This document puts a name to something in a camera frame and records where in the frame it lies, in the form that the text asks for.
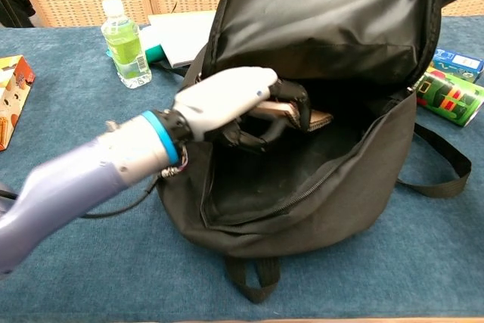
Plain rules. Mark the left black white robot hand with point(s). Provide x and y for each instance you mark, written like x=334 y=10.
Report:
x=223 y=103

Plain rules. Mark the brown spiral notebook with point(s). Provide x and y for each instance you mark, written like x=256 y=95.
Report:
x=317 y=117

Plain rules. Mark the black fabric backpack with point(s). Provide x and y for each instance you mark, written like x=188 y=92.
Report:
x=321 y=187

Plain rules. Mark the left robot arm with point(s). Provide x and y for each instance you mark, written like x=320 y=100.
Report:
x=87 y=179

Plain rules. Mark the blue cookie box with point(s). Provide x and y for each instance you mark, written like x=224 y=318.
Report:
x=459 y=62

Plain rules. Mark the orange snack box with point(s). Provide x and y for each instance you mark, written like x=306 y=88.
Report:
x=13 y=100

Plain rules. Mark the white book yellow edge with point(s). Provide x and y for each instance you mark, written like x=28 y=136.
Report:
x=181 y=35

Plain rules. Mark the green wet wipes pack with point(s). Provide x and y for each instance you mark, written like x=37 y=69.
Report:
x=154 y=53

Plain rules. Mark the clear water bottle green label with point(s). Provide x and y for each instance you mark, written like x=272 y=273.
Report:
x=126 y=47

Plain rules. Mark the green chips can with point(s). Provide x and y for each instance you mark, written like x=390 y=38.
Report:
x=450 y=100

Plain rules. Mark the blue table cloth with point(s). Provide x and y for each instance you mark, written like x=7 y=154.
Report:
x=94 y=262

